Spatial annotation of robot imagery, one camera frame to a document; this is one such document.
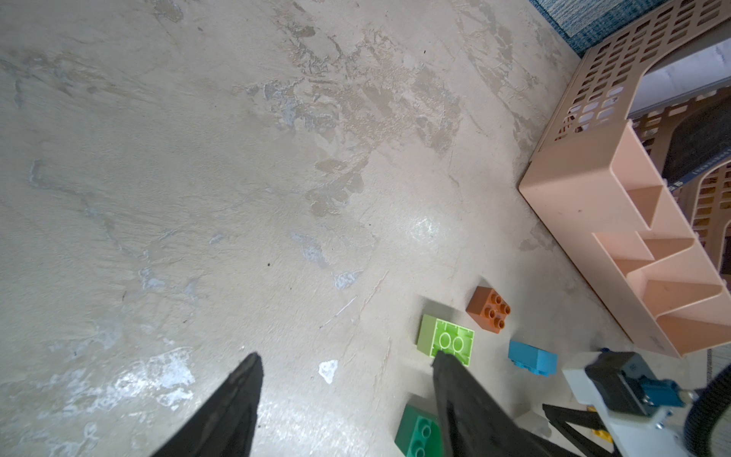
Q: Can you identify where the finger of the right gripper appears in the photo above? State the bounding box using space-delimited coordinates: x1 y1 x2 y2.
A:
543 405 614 457

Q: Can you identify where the yellow lego brick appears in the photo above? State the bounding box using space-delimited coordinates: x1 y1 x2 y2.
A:
586 406 613 444

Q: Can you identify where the long green lego brick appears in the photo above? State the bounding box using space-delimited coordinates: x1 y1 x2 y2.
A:
394 404 445 457

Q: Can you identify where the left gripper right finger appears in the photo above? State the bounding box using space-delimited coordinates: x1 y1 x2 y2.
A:
432 352 573 456

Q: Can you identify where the pink desk file organizer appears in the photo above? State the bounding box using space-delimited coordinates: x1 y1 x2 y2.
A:
519 1 730 357

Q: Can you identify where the lime green lego brick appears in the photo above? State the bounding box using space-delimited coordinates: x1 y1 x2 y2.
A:
416 314 475 367

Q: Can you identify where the white book in organizer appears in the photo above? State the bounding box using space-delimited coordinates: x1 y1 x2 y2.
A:
629 37 730 118

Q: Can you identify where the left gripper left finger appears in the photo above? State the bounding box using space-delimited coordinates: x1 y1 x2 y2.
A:
154 352 264 456

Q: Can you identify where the light blue lego brick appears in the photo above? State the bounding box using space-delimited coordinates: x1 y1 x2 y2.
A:
508 341 558 377

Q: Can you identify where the brown square lego brick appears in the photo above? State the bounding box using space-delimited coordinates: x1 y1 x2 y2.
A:
466 287 511 334

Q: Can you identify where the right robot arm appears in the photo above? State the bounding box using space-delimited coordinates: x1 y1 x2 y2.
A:
544 368 730 456

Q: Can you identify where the dark purple book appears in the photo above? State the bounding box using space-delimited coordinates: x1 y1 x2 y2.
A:
662 97 730 192

